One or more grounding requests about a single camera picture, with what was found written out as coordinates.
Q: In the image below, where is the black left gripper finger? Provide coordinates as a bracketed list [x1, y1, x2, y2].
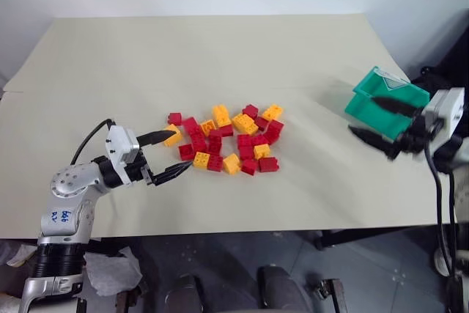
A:
[136, 129, 180, 150]
[151, 161, 193, 187]

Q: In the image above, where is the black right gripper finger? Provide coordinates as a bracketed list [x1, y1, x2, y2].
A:
[369, 96, 418, 119]
[347, 125, 399, 161]

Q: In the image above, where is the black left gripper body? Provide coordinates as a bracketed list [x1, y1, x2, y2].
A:
[123, 148, 158, 187]

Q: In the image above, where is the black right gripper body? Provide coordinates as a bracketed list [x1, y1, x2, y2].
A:
[396, 108, 441, 155]

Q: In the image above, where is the yellow toy block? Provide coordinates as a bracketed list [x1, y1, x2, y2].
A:
[231, 113, 259, 136]
[262, 103, 286, 122]
[222, 153, 242, 175]
[200, 119, 218, 136]
[212, 103, 232, 128]
[162, 124, 184, 148]
[253, 143, 272, 161]
[192, 151, 210, 171]

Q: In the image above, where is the teal plastic bin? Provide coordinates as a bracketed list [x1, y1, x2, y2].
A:
[344, 66, 430, 144]

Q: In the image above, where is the dark equipment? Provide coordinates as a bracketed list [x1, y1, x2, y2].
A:
[410, 8, 469, 90]

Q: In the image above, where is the white crumpled plastic sheet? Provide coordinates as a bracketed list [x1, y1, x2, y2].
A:
[84, 245, 144, 298]

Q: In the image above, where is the dark rounded shape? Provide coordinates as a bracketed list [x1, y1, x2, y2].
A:
[163, 272, 206, 313]
[256, 265, 313, 313]

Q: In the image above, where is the white round object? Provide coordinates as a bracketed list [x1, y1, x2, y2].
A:
[434, 248, 454, 276]

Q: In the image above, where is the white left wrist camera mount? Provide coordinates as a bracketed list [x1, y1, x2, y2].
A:
[105, 125, 142, 185]

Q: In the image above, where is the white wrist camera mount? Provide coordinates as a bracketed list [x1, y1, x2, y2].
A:
[421, 87, 465, 152]
[105, 125, 142, 185]

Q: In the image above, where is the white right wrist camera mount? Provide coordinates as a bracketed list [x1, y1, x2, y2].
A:
[421, 87, 465, 152]

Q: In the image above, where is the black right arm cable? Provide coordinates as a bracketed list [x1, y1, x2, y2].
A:
[424, 142, 452, 279]
[448, 172, 459, 279]

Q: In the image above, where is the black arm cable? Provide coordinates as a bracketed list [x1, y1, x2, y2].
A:
[424, 142, 452, 279]
[448, 172, 459, 279]
[70, 118, 117, 166]

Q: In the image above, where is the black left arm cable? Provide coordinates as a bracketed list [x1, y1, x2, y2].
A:
[70, 118, 117, 166]

